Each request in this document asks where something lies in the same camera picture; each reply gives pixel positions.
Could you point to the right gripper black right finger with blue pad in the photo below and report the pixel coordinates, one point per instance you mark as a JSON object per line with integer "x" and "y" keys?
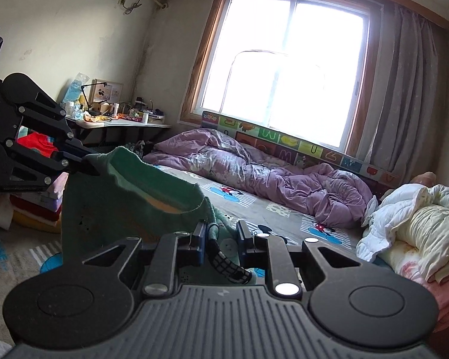
{"x": 270, "y": 253}

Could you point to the Mickey Mouse plush bed blanket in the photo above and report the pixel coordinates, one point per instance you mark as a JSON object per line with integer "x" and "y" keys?
{"x": 25, "y": 252}

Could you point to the cluttered white desk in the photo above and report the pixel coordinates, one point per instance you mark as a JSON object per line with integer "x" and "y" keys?
{"x": 99, "y": 117}

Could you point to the teal lion print sweatshirt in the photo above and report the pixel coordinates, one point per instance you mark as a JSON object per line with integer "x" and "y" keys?
{"x": 116, "y": 195}

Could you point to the purple crumpled duvet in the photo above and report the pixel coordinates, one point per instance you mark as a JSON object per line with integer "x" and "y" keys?
{"x": 336, "y": 198}

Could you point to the colourful alphabet foam headboard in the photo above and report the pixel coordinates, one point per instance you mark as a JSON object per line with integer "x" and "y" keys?
{"x": 293, "y": 150}

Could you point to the grey curtain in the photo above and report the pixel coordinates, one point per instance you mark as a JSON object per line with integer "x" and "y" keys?
{"x": 413, "y": 86}

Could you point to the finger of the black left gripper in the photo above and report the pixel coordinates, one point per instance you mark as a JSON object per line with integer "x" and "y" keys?
{"x": 78, "y": 157}

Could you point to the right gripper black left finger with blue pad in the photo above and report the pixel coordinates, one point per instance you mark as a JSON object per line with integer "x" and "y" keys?
{"x": 173, "y": 251}

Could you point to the white and pink quilt pile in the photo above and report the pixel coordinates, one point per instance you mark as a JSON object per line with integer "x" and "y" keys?
{"x": 409, "y": 230}

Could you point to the colourful folded clothes stack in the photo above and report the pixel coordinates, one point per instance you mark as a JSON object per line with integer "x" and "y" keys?
{"x": 40, "y": 210}

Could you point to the wooden framed window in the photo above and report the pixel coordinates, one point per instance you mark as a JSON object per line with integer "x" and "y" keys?
{"x": 303, "y": 67}

